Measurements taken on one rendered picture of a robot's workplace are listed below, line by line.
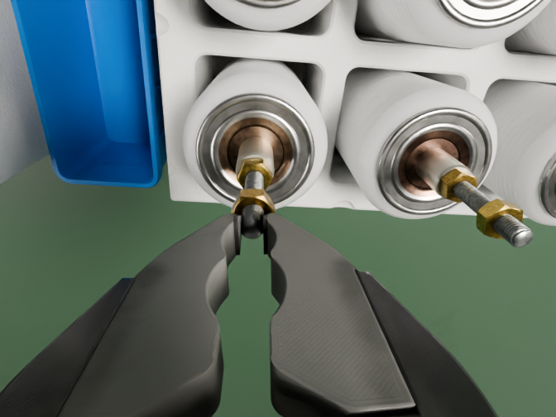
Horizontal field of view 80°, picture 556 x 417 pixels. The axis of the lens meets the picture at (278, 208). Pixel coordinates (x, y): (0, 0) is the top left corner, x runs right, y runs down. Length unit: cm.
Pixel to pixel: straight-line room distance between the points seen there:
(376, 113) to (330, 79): 6
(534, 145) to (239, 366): 65
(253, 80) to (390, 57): 12
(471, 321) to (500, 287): 9
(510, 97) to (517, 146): 6
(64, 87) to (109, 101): 8
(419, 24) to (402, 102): 4
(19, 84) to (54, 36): 6
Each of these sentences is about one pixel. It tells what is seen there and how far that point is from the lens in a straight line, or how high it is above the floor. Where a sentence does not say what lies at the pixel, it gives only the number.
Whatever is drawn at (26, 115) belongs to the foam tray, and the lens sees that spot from 45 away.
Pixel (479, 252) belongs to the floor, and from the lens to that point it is 68.
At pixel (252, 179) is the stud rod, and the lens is 17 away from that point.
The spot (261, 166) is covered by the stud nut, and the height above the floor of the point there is 29.
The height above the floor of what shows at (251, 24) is 25.
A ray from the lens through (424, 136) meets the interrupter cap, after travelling 24.
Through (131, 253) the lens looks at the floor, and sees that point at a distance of 61.
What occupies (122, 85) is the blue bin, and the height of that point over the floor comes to 0.
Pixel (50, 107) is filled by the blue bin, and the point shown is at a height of 11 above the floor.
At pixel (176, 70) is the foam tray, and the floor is 18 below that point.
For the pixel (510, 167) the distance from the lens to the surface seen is 30.
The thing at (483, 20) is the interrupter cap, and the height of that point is 25.
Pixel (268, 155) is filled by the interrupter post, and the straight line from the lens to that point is 19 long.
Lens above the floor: 46
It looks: 61 degrees down
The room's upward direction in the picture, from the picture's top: 175 degrees clockwise
